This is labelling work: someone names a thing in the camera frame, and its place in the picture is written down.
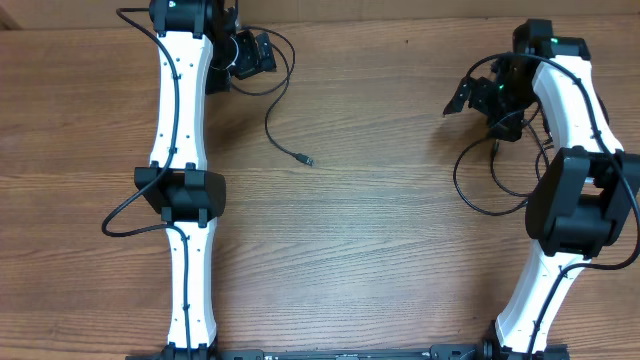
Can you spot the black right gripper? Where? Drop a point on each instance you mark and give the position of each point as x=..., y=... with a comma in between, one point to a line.
x=511, y=127

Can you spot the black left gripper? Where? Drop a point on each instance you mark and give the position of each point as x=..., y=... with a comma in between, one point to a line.
x=253, y=63

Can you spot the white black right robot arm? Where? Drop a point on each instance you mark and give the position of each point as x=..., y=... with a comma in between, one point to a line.
x=587, y=183

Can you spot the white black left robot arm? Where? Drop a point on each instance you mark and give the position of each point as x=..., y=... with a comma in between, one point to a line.
x=200, y=51

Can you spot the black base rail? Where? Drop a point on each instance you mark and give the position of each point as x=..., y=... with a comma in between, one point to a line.
x=350, y=354

